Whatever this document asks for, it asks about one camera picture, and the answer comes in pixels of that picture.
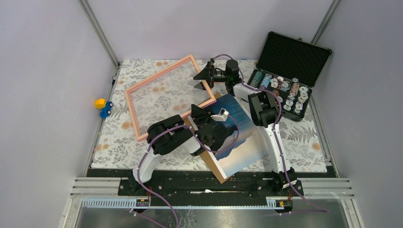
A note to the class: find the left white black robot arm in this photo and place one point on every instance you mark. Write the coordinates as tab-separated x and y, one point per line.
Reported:
169	134

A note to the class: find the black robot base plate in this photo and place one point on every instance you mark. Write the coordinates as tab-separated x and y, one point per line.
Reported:
197	188

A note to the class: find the pink poker chip stack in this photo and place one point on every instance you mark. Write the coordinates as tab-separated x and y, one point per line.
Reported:
294	89

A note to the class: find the left aluminium corner post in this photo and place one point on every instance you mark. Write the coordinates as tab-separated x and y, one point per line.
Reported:
99	32

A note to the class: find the blue poker chip stack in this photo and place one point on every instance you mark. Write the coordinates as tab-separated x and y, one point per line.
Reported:
266	81

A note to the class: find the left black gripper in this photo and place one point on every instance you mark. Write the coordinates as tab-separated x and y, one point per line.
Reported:
198	114

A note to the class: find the pink wooden picture frame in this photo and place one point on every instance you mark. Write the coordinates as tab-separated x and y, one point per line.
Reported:
166	93

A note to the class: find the white slotted cable duct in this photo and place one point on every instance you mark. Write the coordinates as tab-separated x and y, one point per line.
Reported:
115	203

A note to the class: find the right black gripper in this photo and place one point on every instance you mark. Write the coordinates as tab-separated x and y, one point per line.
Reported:
204	74

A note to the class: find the aluminium corner post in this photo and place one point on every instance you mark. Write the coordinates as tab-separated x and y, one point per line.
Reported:
99	32
325	21

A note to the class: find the brown cardboard backing board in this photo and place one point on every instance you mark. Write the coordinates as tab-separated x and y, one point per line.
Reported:
207	157

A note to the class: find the black poker chip case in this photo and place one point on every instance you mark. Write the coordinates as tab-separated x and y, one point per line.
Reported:
289	61

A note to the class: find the right aluminium corner post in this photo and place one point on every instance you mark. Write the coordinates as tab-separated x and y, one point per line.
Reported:
325	21

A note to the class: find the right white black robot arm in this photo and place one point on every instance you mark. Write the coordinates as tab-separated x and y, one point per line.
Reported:
265	111

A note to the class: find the green poker chip stack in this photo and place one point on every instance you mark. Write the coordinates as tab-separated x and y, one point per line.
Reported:
257	79

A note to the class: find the brown poker chip stack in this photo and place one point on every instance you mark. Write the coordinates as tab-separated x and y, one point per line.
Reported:
276	93

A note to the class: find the floral patterned table mat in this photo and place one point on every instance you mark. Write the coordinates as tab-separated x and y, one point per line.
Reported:
117	147

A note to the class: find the yellow and blue toy car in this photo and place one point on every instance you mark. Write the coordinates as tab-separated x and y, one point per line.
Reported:
104	106

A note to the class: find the blue seascape photo print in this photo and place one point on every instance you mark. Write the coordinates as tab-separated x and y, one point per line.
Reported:
249	146

